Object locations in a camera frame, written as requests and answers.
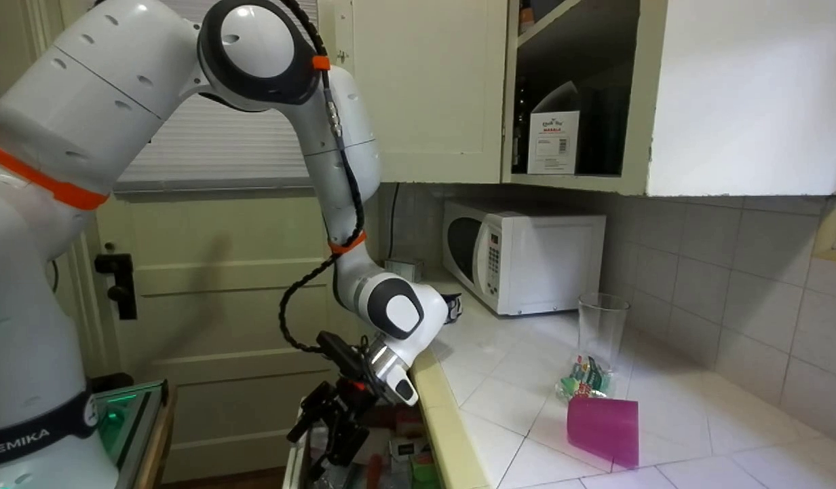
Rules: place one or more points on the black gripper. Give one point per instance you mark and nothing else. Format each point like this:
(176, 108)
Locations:
(360, 397)

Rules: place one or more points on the pink plastic cup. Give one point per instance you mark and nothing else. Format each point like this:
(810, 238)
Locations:
(606, 433)

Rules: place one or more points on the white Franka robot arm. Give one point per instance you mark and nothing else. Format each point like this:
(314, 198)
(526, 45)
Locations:
(94, 83)

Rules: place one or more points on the small white packet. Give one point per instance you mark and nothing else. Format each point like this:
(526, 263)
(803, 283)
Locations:
(408, 449)

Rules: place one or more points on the green packet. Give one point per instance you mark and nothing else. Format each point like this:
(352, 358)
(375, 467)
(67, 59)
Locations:
(424, 475)

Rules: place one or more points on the cream panel door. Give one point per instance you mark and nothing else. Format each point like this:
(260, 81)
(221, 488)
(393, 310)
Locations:
(219, 301)

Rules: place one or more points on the metal cart with green light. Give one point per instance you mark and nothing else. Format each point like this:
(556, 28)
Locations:
(130, 424)

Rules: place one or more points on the black door lock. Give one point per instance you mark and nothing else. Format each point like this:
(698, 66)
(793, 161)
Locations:
(120, 276)

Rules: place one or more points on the white microwave oven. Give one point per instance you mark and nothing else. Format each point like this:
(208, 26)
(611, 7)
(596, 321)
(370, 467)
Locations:
(545, 263)

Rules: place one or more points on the tall clear drinking glass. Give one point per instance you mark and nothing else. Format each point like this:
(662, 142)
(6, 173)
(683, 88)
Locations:
(605, 329)

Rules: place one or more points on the white door window blind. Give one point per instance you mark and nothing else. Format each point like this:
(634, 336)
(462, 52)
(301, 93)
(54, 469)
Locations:
(219, 154)

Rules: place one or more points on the cream cabinet door with knob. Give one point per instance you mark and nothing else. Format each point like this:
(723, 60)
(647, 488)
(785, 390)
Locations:
(435, 92)

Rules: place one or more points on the white printed box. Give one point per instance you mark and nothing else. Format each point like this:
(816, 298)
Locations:
(556, 141)

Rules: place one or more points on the brown jar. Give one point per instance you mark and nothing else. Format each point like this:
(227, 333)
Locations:
(529, 16)

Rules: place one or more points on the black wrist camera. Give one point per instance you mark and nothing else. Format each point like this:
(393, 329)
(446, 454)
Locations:
(343, 355)

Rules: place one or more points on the small white wall box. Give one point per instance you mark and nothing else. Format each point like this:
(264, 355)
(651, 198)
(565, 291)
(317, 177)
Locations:
(406, 271)

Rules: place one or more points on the cream wall cabinet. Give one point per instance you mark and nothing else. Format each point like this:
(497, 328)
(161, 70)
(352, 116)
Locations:
(754, 92)

